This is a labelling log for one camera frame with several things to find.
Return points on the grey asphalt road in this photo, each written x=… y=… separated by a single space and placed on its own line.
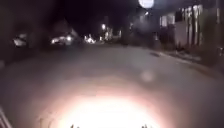
x=110 y=66

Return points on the vehicle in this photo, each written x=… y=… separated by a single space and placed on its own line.
x=62 y=40

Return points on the robot's own part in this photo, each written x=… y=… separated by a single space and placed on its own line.
x=73 y=126
x=145 y=126

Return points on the pavement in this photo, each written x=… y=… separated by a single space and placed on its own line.
x=186 y=58

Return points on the building with columns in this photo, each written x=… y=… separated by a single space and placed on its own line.
x=190 y=30

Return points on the dark car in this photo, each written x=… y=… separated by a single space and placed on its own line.
x=20 y=41

